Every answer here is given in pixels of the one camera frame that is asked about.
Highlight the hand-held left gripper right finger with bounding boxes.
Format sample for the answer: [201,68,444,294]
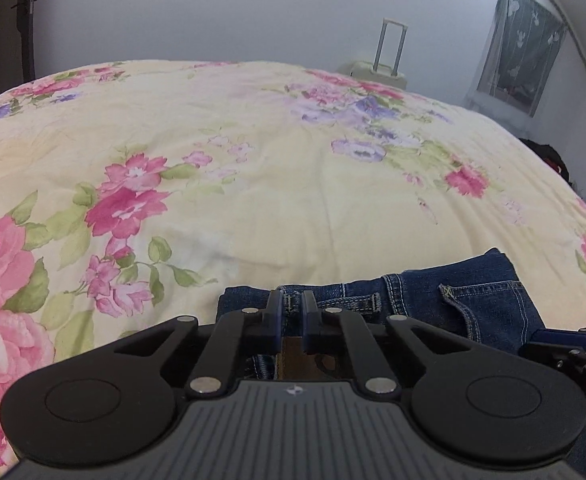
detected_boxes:
[301,290,474,396]

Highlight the grey patterned curtain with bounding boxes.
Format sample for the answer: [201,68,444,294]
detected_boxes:
[465,0,570,119]

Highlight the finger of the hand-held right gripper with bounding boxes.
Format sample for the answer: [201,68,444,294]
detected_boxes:
[519,327,586,368]

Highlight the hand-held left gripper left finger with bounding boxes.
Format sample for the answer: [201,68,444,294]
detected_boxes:
[115,290,284,397]

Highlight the blue denim pants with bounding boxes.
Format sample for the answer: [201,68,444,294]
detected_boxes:
[217,247,586,480]

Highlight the floral yellow blanket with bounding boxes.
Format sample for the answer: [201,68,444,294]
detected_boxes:
[0,60,586,480]

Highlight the dark bag by wall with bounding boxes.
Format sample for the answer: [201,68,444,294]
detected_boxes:
[518,137,572,187]

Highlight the cream suitcase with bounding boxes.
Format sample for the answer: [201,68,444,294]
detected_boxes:
[335,17,410,94]

